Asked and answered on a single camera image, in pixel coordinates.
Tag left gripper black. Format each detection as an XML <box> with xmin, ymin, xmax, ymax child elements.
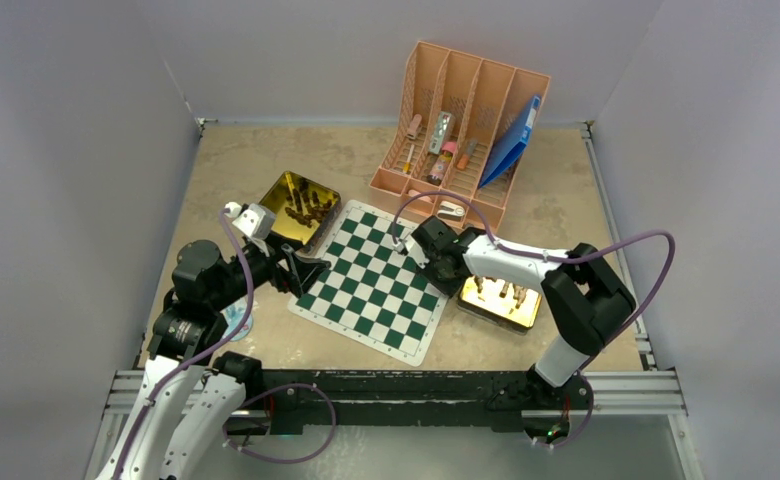
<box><xmin>209</xmin><ymin>231</ymin><xmax>328</xmax><ymax>310</ymax></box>

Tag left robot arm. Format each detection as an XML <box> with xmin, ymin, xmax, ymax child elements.
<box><xmin>98</xmin><ymin>236</ymin><xmax>331</xmax><ymax>479</ymax></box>

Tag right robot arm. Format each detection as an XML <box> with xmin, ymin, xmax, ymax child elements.
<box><xmin>393</xmin><ymin>216</ymin><xmax>637</xmax><ymax>407</ymax></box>

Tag gold tin with dark pieces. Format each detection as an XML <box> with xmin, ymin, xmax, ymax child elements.
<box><xmin>259</xmin><ymin>171</ymin><xmax>341</xmax><ymax>252</ymax></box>

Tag green white chess board mat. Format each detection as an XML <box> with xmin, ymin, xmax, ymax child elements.
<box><xmin>288</xmin><ymin>200</ymin><xmax>449</xmax><ymax>367</ymax></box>

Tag gold tin with white pieces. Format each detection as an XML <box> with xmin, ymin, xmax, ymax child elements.
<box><xmin>457</xmin><ymin>276</ymin><xmax>542</xmax><ymax>335</ymax></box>

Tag white stapler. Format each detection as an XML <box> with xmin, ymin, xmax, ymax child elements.
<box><xmin>436</xmin><ymin>201</ymin><xmax>466</xmax><ymax>221</ymax></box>

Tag white blue round disc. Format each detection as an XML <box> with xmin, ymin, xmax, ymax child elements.
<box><xmin>221</xmin><ymin>297</ymin><xmax>254</xmax><ymax>342</ymax></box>

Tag pink capped bottle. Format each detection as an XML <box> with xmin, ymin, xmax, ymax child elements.
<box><xmin>426</xmin><ymin>141</ymin><xmax>457</xmax><ymax>186</ymax></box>

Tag pink desk organizer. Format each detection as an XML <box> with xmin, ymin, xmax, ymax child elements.
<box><xmin>370</xmin><ymin>41</ymin><xmax>551</xmax><ymax>230</ymax></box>

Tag grey box in organizer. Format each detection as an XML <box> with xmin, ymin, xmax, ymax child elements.
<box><xmin>427</xmin><ymin>111</ymin><xmax>456</xmax><ymax>155</ymax></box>

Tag blue folder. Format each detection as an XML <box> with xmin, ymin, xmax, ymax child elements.
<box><xmin>478</xmin><ymin>95</ymin><xmax>542</xmax><ymax>189</ymax></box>

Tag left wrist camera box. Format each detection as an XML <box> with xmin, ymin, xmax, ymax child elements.
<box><xmin>224</xmin><ymin>202</ymin><xmax>276</xmax><ymax>241</ymax></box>

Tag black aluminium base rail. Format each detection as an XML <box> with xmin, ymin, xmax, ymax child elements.
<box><xmin>85</xmin><ymin>368</ymin><xmax>703</xmax><ymax>480</ymax></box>

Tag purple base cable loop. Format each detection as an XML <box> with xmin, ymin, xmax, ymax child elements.
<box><xmin>220</xmin><ymin>382</ymin><xmax>338</xmax><ymax>465</ymax></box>

